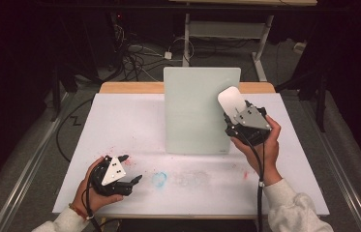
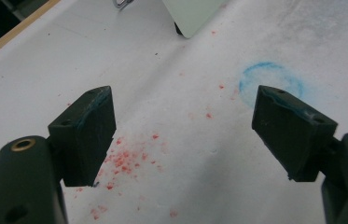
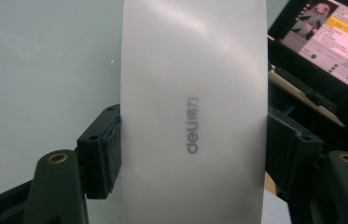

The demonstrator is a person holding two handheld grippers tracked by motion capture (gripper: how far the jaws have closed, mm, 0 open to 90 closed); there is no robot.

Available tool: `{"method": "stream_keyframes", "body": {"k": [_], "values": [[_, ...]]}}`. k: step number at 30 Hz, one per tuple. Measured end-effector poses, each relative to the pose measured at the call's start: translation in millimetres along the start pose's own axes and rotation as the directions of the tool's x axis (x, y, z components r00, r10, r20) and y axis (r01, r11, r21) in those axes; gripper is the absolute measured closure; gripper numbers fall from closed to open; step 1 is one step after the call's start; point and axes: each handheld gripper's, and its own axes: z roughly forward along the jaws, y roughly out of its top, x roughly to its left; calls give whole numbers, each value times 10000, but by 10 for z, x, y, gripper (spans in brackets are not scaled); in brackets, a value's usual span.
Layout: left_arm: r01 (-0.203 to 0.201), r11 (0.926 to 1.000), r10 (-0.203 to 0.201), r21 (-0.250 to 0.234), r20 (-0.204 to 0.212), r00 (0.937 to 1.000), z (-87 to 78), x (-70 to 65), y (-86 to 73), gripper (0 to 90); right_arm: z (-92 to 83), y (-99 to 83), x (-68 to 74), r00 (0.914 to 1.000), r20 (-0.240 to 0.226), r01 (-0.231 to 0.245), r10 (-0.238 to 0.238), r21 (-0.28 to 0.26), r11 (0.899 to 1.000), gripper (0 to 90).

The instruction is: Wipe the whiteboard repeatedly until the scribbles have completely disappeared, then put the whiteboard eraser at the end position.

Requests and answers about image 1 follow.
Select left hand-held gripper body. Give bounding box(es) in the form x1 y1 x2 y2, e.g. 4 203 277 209
89 155 135 197

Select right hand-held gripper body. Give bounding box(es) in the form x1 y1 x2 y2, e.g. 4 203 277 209
224 100 272 147

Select white eraser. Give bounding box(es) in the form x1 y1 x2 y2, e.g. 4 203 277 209
217 85 249 126

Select small whiteboard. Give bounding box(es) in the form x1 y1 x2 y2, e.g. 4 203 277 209
163 66 242 156

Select person's left hand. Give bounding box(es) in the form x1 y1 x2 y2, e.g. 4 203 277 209
71 157 125 216

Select person's right hand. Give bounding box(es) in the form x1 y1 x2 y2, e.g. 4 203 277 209
230 115 284 187

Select white table mat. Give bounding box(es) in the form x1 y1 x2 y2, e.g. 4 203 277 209
52 92 330 218

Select black stand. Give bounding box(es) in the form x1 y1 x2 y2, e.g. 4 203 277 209
49 62 79 123
276 69 329 133

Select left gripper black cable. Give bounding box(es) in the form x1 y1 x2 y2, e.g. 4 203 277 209
83 178 104 232

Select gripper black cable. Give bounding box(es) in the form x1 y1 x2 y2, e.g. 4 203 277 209
236 132 266 232
83 178 104 232

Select red bracelet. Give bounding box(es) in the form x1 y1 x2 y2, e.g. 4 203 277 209
68 202 90 221

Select black floor cable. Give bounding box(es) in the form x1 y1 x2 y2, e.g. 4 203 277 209
55 98 96 163

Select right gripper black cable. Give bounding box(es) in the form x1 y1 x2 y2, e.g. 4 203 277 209
236 132 266 232

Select white metal desk frame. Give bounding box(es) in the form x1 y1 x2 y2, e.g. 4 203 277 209
182 13 275 82

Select metal floor rail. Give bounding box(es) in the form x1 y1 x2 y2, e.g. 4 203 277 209
0 91 75 232
298 93 361 232

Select bundle of floor cables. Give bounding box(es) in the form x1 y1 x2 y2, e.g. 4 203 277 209
108 23 196 83

